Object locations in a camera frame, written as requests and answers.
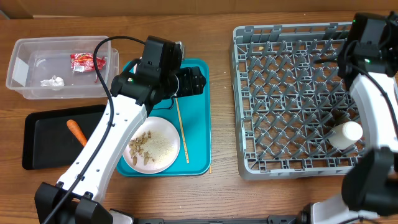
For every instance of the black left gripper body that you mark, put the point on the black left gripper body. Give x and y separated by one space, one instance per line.
182 84

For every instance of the pink plate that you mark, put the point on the pink plate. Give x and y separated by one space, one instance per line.
163 146

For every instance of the peanut shell scraps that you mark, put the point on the peanut shell scraps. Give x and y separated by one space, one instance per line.
136 148

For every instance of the red snack wrapper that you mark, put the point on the red snack wrapper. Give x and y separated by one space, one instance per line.
84 62

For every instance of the orange carrot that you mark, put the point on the orange carrot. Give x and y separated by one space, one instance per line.
77 132

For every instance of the white tissue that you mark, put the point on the white tissue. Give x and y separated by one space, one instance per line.
55 83

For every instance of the white cup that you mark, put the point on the white cup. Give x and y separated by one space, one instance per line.
345 135

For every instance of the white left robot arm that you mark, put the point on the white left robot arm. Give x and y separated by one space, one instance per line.
145 82

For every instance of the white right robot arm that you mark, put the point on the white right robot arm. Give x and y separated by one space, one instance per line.
368 65

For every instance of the grey dishwasher rack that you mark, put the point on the grey dishwasher rack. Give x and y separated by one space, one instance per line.
288 98

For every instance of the teal serving tray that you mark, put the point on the teal serving tray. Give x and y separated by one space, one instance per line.
196 118

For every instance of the clear plastic bin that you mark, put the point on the clear plastic bin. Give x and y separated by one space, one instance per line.
37 59

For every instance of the black tray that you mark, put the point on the black tray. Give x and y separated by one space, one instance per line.
48 142

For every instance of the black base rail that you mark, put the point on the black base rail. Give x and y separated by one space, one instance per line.
217 220

